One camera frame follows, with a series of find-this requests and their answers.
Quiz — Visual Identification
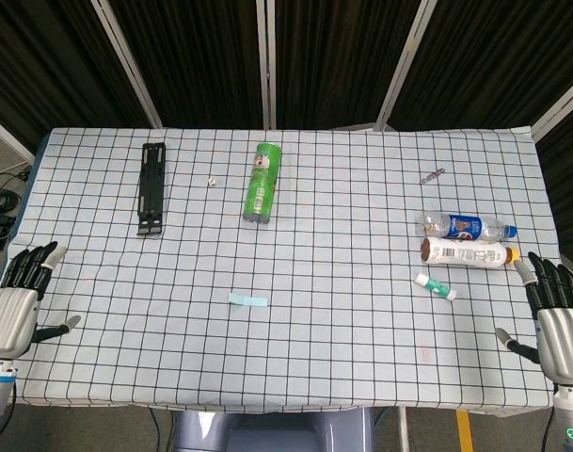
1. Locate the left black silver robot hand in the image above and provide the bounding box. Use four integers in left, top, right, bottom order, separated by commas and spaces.
0, 241, 82, 359

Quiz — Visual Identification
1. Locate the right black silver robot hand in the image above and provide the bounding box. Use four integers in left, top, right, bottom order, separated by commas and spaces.
495, 251, 573, 385

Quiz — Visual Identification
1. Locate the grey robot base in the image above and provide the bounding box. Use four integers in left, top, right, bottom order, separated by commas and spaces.
172, 407, 376, 452

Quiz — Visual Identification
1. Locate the white bottle with brown drink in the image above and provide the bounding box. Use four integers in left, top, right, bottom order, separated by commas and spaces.
420, 236, 521, 270

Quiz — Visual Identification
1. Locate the white green glue stick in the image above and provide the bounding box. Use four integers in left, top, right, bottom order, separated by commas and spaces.
413, 274, 458, 301

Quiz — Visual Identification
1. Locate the clear Pepsi plastic bottle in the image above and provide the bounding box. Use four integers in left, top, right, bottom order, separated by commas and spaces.
420, 211, 518, 241

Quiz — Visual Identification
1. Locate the dark pleated partition curtain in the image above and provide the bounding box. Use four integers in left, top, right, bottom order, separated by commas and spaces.
272, 0, 426, 131
391, 0, 573, 133
535, 87, 573, 270
104, 0, 264, 129
0, 0, 151, 150

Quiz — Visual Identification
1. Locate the light blue checkered tablecloth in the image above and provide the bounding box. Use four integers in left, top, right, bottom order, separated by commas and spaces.
8, 125, 563, 418

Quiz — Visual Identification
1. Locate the green chips can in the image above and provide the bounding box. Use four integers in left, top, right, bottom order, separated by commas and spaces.
242, 142, 283, 226

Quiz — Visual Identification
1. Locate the white partition frame post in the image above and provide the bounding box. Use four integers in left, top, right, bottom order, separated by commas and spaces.
0, 110, 36, 167
374, 0, 438, 132
530, 70, 573, 141
90, 0, 164, 129
255, 0, 278, 130

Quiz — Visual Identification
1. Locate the black plastic bracket rail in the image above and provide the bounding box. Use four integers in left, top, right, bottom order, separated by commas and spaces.
135, 142, 167, 237

